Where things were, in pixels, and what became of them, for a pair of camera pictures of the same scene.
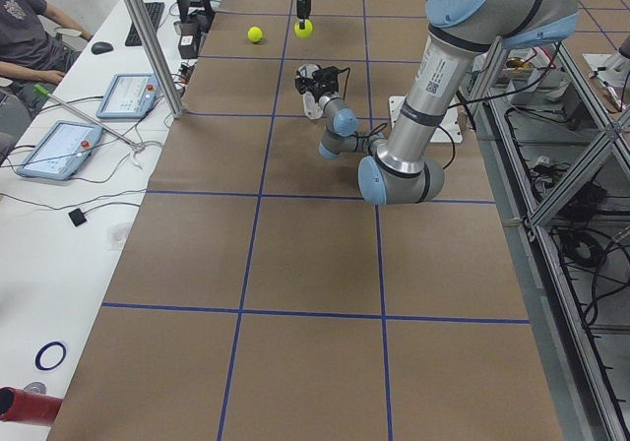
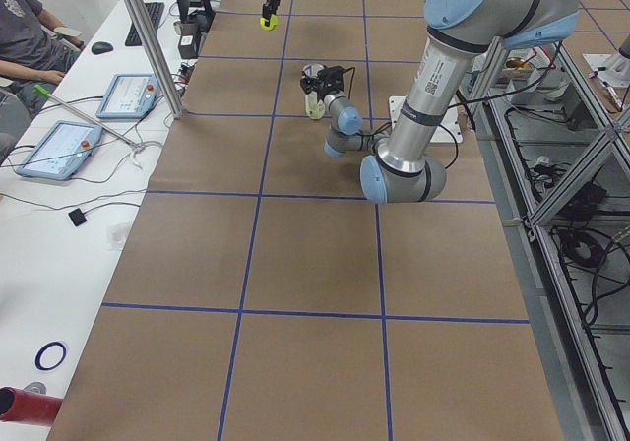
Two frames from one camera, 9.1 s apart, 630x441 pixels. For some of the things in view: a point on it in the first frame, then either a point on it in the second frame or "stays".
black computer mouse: (101, 47) stays
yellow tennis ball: (254, 33) to (274, 20)
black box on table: (189, 36) stays
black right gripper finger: (303, 7) to (268, 10)
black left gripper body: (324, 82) stays
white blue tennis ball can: (311, 108) stays
